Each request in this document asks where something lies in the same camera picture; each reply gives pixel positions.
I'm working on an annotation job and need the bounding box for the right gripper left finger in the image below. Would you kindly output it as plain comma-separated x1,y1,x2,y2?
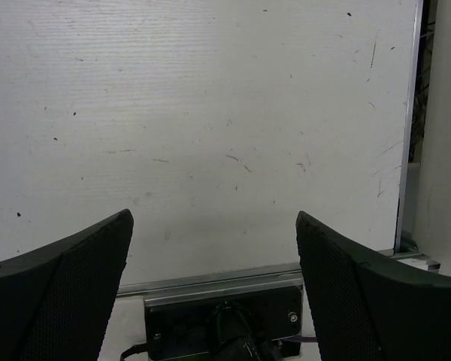
0,209,134,360

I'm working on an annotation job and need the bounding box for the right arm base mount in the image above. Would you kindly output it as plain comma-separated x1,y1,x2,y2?
120,286,317,360

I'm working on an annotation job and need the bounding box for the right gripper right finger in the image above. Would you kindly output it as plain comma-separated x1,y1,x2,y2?
295,211,451,360

